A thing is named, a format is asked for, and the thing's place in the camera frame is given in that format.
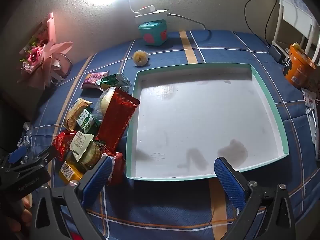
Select teal cube box pink hearts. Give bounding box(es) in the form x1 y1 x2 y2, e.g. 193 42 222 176
138 19 167 46

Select small red snack packet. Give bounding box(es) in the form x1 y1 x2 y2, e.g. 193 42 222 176
102 149 125 186

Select grey plastic package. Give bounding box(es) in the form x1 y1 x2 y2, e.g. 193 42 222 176
305 107 320 161

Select yellow snack packet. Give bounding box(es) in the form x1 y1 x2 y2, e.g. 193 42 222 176
59 152 84 184

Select green milk carton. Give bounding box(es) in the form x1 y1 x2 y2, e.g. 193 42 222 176
76 107 102 134

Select purple snack packet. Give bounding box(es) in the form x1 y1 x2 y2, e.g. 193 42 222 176
81 71 110 90

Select blue white crumpled wrapper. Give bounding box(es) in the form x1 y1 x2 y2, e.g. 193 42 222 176
17 122 34 160

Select white rack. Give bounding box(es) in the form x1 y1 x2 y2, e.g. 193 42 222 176
271 0 320 65

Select round yellow pastry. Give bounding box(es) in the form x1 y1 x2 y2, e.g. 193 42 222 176
133 50 150 67

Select white cable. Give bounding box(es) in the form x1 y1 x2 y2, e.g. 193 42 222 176
128 0 140 13

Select pink flower bouquet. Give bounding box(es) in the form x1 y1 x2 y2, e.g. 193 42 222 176
17 12 74 89

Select pale bun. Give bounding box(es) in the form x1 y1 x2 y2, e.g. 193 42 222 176
94 87 117 117

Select golden biscuit packet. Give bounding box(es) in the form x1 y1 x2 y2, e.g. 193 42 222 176
63 97 93 132

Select white tray box teal rim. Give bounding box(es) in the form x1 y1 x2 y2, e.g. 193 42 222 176
125 63 290 180

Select green white snack packet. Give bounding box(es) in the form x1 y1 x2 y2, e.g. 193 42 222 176
96 73 132 92

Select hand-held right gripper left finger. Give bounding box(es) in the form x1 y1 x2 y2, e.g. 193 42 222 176
30 155 113 240

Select round cracker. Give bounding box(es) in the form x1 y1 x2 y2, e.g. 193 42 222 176
81 140 107 167

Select long red wafer packet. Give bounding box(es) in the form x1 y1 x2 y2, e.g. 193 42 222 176
96 87 140 153

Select white power strip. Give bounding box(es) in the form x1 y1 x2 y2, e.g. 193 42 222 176
138 4 155 14

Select orange cup noodle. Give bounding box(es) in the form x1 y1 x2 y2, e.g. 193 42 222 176
282 42 316 88

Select black cable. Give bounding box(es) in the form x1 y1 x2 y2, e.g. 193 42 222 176
244 0 272 48

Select black power adapter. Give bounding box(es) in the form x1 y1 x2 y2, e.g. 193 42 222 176
269 44 288 63

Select pale green sawtooth packet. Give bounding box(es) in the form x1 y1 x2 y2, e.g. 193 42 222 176
69 131 95 163

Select person's left hand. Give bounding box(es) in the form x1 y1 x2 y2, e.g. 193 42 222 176
5 196 33 233

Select white red paper packet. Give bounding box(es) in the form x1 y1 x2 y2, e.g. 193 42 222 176
301 89 318 108

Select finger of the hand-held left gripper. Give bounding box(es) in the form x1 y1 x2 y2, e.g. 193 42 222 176
12 144 57 172
0 146 28 171

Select blue plaid cloth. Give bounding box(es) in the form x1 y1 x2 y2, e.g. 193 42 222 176
30 30 320 240

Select pink gift box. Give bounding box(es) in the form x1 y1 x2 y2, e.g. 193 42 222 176
52 54 73 80

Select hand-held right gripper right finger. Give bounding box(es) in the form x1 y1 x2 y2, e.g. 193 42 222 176
214 156 298 240

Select grey cable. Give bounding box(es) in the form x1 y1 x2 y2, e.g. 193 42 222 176
167 12 212 40

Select large red biscuit packet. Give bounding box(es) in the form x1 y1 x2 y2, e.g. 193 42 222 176
52 131 77 162

